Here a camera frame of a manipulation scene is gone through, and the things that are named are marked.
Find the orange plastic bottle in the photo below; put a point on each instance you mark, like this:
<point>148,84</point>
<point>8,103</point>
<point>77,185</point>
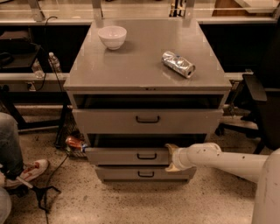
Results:
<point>76,143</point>

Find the silver crushed can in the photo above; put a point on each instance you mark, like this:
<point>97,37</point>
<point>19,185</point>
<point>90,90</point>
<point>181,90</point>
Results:
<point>178,64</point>

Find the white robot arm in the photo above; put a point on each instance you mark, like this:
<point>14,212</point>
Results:
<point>261,169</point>

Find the grey top drawer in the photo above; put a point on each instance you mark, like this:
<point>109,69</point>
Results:
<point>147,121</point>

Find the grey metal drawer cabinet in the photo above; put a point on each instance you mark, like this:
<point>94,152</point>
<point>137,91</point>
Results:
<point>134,77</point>

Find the blue jeans leg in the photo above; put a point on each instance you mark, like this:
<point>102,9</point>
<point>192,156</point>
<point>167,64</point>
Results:
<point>11,160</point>

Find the clear plastic water bottle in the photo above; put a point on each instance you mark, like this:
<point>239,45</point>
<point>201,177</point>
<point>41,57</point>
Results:
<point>54,63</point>

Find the black tripod stand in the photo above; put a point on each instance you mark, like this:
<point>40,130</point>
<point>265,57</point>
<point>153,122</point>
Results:
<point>25,186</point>

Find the black office chair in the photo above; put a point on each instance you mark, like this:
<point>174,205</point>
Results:
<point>264,93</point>

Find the white red sneaker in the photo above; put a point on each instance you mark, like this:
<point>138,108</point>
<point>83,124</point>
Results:
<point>30,172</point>

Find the white ceramic bowl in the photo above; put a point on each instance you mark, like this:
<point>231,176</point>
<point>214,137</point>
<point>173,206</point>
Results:
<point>112,36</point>

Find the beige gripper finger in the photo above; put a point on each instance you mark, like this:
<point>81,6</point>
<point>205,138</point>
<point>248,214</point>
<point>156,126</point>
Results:
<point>172,148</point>
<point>171,168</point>

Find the clear plastic cup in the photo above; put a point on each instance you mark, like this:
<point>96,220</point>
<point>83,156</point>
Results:
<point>37,69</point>

